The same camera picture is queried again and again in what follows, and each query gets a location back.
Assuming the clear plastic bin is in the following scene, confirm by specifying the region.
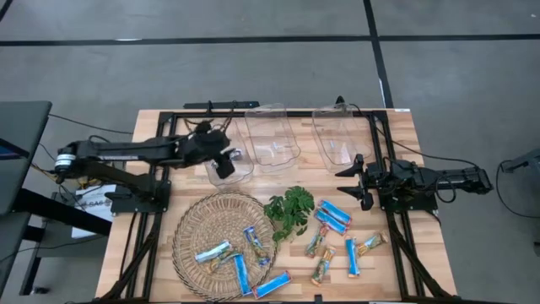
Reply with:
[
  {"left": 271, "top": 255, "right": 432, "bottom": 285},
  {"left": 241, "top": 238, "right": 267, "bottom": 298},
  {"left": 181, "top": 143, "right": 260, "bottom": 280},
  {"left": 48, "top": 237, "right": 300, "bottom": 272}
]
[
  {"left": 243, "top": 102, "right": 302, "bottom": 175},
  {"left": 202, "top": 120, "right": 256, "bottom": 189},
  {"left": 310, "top": 102, "right": 375, "bottom": 174}
]

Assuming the black power strip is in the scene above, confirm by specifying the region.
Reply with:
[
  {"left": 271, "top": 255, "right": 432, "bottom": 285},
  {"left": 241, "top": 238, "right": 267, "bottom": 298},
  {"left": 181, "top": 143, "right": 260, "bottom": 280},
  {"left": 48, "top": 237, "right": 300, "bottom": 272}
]
[{"left": 183, "top": 100, "right": 261, "bottom": 110}]

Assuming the grey black equipment piece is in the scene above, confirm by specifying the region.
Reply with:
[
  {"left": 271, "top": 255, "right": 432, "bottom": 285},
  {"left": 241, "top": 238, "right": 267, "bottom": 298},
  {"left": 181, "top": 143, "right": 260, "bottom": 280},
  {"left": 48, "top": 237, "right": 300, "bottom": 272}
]
[{"left": 499, "top": 146, "right": 540, "bottom": 174}]

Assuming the thin black floor cable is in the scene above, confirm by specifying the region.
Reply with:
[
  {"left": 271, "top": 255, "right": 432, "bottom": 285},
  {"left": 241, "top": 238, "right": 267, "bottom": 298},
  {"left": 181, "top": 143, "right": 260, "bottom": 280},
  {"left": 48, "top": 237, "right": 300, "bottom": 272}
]
[{"left": 494, "top": 160, "right": 540, "bottom": 220}]

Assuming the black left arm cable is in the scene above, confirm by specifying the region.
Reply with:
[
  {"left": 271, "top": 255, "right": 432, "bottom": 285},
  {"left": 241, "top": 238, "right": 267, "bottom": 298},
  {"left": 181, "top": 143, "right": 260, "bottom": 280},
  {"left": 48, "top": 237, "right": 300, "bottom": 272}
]
[{"left": 183, "top": 100, "right": 234, "bottom": 133}]

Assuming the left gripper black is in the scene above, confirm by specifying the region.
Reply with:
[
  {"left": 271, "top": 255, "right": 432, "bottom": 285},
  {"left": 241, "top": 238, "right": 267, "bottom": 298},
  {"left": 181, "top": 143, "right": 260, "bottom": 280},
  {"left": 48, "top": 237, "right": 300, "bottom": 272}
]
[{"left": 181, "top": 121, "right": 244, "bottom": 180}]

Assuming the green granola bar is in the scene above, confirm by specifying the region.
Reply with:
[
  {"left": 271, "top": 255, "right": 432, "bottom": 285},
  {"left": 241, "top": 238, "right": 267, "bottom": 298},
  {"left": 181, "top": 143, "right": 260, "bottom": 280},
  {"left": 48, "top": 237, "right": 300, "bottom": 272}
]
[
  {"left": 243, "top": 225, "right": 271, "bottom": 267},
  {"left": 310, "top": 246, "right": 338, "bottom": 287},
  {"left": 357, "top": 231, "right": 388, "bottom": 257},
  {"left": 305, "top": 223, "right": 330, "bottom": 258},
  {"left": 206, "top": 249, "right": 244, "bottom": 274}
]

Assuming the round woven wicker tray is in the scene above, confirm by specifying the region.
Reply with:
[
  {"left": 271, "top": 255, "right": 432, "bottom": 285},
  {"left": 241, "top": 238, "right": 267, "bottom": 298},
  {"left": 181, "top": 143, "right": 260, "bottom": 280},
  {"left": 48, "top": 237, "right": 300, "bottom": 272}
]
[{"left": 171, "top": 190, "right": 278, "bottom": 301}]

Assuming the dark blue tablet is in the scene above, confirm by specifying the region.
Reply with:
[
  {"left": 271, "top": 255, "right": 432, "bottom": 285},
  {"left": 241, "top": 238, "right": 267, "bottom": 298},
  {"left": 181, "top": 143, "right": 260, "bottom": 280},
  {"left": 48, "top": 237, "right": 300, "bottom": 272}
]
[{"left": 0, "top": 137, "right": 30, "bottom": 161}]

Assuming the blue granola bar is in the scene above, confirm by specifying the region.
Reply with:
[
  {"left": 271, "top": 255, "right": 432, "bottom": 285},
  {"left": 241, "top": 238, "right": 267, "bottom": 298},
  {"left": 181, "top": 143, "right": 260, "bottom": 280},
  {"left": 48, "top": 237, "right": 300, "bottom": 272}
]
[
  {"left": 194, "top": 239, "right": 234, "bottom": 264},
  {"left": 344, "top": 235, "right": 361, "bottom": 279},
  {"left": 233, "top": 252, "right": 253, "bottom": 296},
  {"left": 316, "top": 199, "right": 353, "bottom": 226},
  {"left": 313, "top": 209, "right": 349, "bottom": 236},
  {"left": 251, "top": 270, "right": 293, "bottom": 300}
]

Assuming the black desk leg frame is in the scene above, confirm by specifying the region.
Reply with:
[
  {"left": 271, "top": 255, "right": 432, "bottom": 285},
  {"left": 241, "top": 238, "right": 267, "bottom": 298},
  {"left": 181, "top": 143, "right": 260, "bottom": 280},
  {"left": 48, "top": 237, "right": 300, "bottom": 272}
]
[{"left": 0, "top": 187, "right": 113, "bottom": 296}]

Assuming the grey desk top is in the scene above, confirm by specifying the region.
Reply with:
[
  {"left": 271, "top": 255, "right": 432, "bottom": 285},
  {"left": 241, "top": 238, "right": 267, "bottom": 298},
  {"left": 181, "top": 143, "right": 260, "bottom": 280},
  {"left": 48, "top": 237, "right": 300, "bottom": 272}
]
[{"left": 0, "top": 100, "right": 54, "bottom": 217}]

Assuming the long black power cable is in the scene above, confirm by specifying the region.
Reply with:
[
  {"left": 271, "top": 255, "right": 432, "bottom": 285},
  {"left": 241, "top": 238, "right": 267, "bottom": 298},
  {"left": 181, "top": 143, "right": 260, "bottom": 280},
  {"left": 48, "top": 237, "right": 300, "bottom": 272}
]
[{"left": 335, "top": 95, "right": 469, "bottom": 170}]

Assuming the black aluminium table frame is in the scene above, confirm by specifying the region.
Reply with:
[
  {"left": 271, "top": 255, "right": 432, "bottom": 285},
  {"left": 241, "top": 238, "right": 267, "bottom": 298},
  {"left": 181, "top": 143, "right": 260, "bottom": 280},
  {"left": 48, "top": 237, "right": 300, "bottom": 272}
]
[{"left": 94, "top": 110, "right": 459, "bottom": 304}]

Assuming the white printed paper sheet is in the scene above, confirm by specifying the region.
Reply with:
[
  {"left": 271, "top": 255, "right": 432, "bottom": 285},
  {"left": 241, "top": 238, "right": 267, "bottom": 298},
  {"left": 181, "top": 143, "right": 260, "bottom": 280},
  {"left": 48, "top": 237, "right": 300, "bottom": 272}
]
[{"left": 71, "top": 184, "right": 117, "bottom": 240}]

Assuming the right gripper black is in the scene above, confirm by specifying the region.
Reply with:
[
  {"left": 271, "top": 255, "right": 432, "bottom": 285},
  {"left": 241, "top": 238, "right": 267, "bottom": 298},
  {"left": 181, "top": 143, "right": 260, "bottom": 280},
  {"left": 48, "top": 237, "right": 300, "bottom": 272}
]
[{"left": 334, "top": 153, "right": 400, "bottom": 212}]

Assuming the green plant in white pot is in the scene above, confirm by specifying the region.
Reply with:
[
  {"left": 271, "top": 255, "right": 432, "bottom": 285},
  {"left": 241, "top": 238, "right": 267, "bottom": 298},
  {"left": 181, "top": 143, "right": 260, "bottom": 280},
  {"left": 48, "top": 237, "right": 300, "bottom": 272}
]
[{"left": 262, "top": 184, "right": 316, "bottom": 246}]

